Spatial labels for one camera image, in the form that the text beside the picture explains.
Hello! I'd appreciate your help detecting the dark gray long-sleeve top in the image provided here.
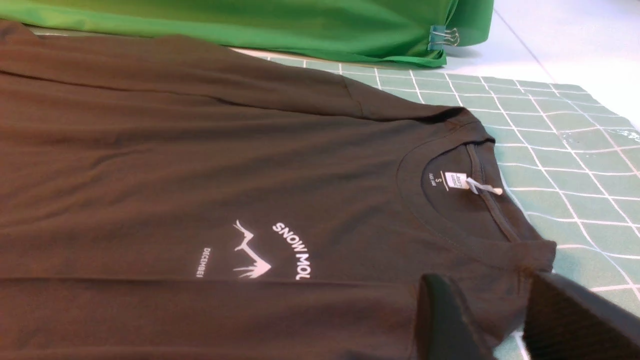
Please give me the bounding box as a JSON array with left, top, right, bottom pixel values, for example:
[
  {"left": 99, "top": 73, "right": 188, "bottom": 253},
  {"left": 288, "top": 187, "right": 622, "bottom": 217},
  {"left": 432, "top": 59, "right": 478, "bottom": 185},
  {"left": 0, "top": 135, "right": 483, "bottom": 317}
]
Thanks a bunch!
[{"left": 0, "top": 20, "right": 557, "bottom": 360}]

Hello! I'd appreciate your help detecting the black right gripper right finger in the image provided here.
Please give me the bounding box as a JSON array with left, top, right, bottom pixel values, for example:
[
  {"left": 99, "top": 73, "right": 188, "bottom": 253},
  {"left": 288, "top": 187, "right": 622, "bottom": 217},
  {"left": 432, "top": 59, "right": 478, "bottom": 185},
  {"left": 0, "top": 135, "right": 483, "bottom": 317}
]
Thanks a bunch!
[{"left": 522, "top": 272, "right": 640, "bottom": 360}]

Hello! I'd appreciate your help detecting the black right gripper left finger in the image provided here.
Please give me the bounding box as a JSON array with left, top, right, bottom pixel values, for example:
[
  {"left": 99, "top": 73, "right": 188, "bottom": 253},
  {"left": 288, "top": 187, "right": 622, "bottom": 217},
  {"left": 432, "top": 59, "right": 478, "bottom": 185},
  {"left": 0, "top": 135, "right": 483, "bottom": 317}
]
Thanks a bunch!
[{"left": 416, "top": 274, "right": 493, "bottom": 360}]

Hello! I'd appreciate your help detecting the metal binder clip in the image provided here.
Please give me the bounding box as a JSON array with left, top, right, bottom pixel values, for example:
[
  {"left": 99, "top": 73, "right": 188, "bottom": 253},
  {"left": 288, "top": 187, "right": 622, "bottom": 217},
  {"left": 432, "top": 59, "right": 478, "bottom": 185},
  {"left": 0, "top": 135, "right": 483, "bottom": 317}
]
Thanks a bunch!
[{"left": 427, "top": 25, "right": 460, "bottom": 51}]

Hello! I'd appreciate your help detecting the green backdrop cloth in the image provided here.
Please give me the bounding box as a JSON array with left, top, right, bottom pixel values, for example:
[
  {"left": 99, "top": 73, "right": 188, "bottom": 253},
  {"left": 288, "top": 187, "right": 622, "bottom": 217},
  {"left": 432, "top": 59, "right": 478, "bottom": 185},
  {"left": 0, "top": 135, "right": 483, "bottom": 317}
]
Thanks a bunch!
[{"left": 0, "top": 0, "right": 494, "bottom": 68}]

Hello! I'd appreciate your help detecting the green checkered tablecloth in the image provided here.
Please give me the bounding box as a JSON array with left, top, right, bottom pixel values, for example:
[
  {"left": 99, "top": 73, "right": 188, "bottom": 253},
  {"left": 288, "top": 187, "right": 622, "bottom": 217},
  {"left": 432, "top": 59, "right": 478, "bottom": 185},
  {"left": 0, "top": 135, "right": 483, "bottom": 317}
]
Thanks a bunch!
[{"left": 257, "top": 55, "right": 640, "bottom": 360}]

